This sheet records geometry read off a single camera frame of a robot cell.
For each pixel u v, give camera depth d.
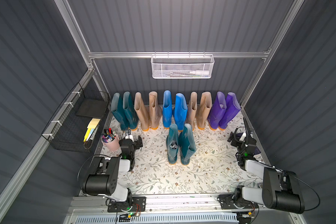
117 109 0.83
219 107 0.85
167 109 0.86
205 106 0.95
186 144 0.74
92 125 0.74
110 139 0.86
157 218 0.77
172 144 0.72
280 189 0.43
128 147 0.71
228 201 0.74
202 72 0.87
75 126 0.72
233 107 0.84
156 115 0.90
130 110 0.82
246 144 0.67
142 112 0.91
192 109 0.83
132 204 0.72
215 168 0.87
